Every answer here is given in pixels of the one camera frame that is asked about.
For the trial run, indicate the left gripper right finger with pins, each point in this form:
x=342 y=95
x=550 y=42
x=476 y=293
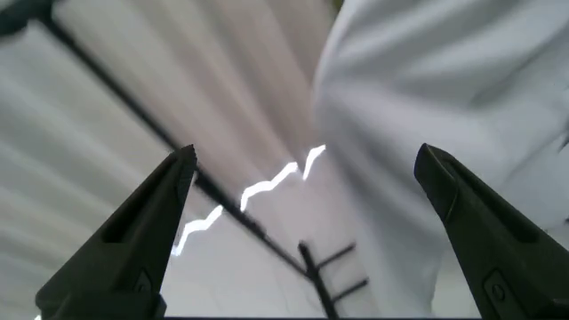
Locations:
x=502 y=244

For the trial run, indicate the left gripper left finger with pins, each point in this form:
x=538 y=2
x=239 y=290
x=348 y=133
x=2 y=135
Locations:
x=129 y=249

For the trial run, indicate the pale grey garment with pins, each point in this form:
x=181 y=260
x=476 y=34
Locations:
x=444 y=89

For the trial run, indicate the black clothes rack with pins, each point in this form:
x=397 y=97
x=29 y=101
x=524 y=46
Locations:
x=133 y=106

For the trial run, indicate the white curtain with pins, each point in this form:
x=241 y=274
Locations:
x=178 y=89

